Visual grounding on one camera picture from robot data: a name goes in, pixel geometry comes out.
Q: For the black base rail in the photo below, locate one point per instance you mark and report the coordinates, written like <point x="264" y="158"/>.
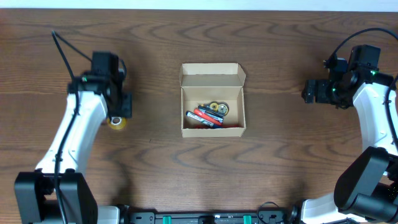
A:
<point x="278" y="216"/>

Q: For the red stapler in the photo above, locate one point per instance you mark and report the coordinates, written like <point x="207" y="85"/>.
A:
<point x="208" y="115"/>

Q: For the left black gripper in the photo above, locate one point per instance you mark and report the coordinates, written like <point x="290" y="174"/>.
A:
<point x="125" y="106"/>

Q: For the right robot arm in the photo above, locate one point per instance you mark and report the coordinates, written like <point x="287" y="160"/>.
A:
<point x="367" y="190"/>

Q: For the yellow clear tape roll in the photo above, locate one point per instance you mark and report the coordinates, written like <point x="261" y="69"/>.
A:
<point x="116" y="123"/>

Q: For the black correction tape dispenser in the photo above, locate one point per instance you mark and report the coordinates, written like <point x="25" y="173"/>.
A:
<point x="221" y="109"/>

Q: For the red utility knife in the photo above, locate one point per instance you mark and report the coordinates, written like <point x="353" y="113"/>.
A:
<point x="203" y="126"/>

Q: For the blue whiteboard marker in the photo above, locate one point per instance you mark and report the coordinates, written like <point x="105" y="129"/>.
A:
<point x="204" y="119"/>

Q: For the cardboard box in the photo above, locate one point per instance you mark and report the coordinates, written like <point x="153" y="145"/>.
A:
<point x="212" y="100"/>

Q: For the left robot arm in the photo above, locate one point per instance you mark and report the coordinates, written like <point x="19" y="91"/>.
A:
<point x="56" y="190"/>

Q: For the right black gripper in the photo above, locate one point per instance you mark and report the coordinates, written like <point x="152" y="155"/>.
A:
<point x="310" y="91"/>

